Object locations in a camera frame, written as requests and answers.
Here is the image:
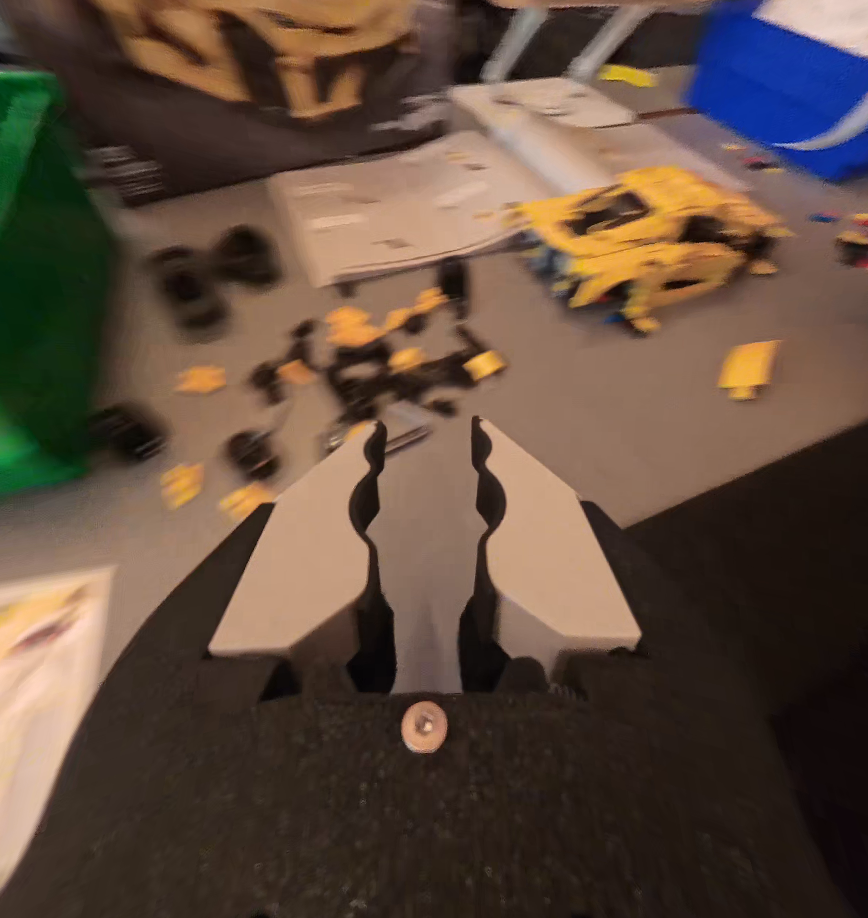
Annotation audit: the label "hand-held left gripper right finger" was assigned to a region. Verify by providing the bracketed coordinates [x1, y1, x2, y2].
[457, 415, 643, 695]

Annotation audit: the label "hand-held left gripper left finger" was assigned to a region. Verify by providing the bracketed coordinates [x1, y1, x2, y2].
[208, 419, 399, 695]

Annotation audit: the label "yellow brick panel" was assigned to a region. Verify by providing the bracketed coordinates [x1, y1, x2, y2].
[717, 339, 782, 401]

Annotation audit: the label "grey desk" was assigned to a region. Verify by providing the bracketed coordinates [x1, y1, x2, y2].
[0, 65, 868, 718]

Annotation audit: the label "black wheel rim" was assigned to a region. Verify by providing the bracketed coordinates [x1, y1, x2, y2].
[226, 430, 282, 481]

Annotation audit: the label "small black wheel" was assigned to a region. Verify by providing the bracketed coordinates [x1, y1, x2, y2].
[93, 404, 167, 461]

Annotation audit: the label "pile of black yellow parts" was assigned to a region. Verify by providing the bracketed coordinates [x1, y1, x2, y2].
[160, 287, 510, 521]

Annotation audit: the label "black rubber tyre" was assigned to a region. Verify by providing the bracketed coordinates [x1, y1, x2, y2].
[150, 247, 228, 331]
[437, 258, 472, 320]
[215, 226, 282, 288]

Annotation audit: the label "yellow brick car model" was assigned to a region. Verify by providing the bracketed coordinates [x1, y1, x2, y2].
[509, 166, 793, 337]

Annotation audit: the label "instruction booklet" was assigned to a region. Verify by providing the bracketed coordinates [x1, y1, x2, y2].
[267, 132, 542, 288]

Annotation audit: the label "green storage bin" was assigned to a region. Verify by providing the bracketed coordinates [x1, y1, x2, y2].
[0, 70, 115, 503]

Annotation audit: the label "pile of small coloured pins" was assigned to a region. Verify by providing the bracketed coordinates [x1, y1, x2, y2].
[810, 211, 868, 277]

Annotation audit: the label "toy car box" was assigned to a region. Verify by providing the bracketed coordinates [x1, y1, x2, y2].
[11, 0, 449, 195]

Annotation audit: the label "blue storage bin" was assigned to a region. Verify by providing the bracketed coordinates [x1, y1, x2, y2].
[685, 0, 868, 184]

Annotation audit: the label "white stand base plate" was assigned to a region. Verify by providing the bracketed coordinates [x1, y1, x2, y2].
[448, 77, 639, 131]

